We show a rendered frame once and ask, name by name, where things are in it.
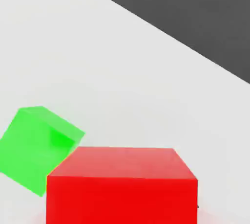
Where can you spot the small green cube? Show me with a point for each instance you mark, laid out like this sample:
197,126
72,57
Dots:
29,145

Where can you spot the small red cube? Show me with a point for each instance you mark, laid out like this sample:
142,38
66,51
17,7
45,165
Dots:
121,192

